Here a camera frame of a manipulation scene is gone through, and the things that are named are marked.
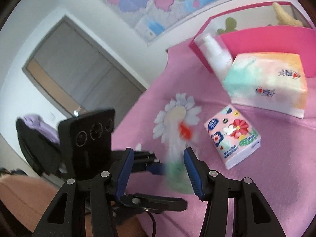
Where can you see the pastel tissue pack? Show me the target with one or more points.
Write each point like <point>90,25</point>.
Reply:
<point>266,84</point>

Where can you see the pink bed sheet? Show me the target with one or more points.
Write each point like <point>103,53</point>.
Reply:
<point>271,177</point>

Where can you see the white daisy plush toy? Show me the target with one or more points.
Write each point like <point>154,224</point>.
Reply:
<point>176,118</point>

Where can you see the person's left forearm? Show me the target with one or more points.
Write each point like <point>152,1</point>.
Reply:
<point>129,228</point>

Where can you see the green plush toy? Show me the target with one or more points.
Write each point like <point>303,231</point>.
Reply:
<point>229,24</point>

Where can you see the white spray bottle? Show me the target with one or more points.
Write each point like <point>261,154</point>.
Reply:
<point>219,56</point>

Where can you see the floral small tissue pack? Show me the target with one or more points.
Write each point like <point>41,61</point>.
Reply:
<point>232,138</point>

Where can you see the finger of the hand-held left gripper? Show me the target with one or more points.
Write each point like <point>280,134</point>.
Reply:
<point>148,202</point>
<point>155,169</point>

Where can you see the colourful wall map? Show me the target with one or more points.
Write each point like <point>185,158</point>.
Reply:
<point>148,0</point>

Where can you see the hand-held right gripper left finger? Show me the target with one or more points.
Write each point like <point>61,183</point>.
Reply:
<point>124,170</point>

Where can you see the grey wooden door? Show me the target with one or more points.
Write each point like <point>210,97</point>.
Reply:
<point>81,66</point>

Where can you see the black chair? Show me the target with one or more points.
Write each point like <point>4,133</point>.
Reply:
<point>37,148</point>

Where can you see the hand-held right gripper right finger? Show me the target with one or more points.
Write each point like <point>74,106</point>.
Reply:
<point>191,172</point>

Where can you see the beige plush toy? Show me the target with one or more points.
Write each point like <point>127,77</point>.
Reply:
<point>284,14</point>

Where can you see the pink storage box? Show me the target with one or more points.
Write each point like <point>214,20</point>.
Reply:
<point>259,42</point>

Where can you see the purple cloth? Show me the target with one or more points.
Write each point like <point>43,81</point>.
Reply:
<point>39,123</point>

